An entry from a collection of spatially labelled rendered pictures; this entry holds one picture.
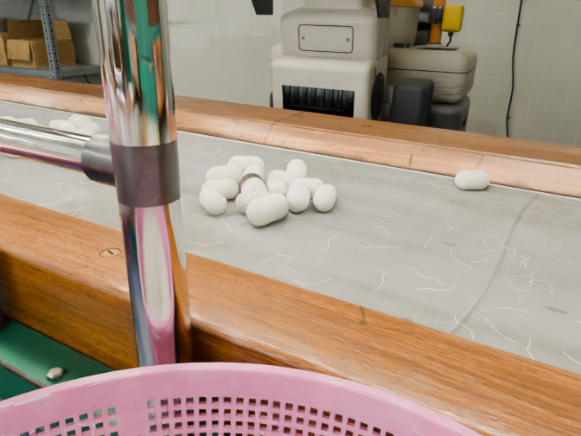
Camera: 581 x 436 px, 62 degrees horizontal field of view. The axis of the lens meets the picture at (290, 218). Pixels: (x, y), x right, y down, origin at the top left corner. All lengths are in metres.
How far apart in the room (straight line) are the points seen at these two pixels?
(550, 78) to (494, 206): 1.99
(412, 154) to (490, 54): 1.91
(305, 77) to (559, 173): 0.66
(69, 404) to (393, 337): 0.13
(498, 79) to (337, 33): 1.46
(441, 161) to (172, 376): 0.40
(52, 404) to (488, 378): 0.16
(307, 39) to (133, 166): 0.94
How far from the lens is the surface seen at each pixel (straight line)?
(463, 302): 0.30
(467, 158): 0.53
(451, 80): 1.28
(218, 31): 2.87
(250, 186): 0.41
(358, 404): 0.19
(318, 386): 0.19
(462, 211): 0.44
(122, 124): 0.17
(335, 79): 1.04
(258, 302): 0.24
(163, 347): 0.21
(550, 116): 2.46
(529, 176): 0.52
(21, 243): 0.33
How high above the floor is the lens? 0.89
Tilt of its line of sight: 23 degrees down
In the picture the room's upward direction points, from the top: 1 degrees clockwise
